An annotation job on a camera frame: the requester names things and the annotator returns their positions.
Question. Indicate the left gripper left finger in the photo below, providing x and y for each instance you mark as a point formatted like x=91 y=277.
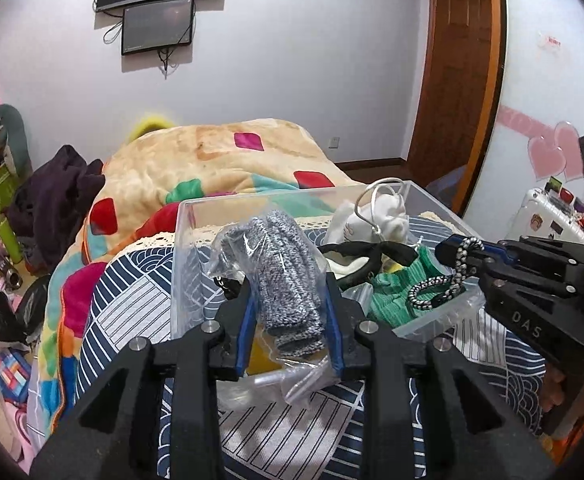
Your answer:
x=237 y=319

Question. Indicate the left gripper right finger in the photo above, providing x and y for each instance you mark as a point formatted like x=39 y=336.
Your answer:
x=349 y=358

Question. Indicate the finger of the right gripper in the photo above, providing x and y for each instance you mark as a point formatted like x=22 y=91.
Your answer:
x=471 y=244
x=468 y=263

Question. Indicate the green knitted glove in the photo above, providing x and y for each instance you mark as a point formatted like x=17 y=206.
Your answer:
x=403 y=296

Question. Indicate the yellow sponge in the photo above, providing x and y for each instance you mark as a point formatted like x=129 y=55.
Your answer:
x=260 y=361

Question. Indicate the grey knit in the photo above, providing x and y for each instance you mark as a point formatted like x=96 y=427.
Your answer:
x=287 y=277

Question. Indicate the white drawstring pouch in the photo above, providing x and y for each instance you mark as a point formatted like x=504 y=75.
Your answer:
x=377 y=215

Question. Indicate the white black-trimmed bag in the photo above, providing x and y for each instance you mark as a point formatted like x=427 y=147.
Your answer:
x=355 y=263

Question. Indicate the right hand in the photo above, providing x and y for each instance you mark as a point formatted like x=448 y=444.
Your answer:
x=561 y=398

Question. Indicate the clear plastic storage box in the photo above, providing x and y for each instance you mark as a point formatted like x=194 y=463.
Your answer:
x=196 y=296

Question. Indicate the white stickered suitcase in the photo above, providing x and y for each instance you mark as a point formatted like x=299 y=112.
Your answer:
x=552 y=212

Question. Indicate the wooden door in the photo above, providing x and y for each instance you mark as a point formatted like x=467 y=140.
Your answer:
x=462 y=73

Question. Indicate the colourful plush blanket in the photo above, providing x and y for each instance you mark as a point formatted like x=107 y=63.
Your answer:
x=144 y=183

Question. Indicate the yellow-green plush pillow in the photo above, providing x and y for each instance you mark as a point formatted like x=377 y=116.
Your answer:
x=149 y=124

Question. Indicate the dark purple clothing pile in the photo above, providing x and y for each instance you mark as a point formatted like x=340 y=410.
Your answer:
x=48 y=209

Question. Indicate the grey dinosaur plush toy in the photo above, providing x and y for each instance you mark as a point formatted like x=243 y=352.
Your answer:
x=13 y=143

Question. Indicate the pink heart wall stickers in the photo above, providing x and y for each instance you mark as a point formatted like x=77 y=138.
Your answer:
x=551 y=150

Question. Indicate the wall power socket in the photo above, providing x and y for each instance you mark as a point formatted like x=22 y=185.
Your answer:
x=334 y=142

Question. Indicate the small wall monitor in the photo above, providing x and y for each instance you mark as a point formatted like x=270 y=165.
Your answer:
x=157 y=25

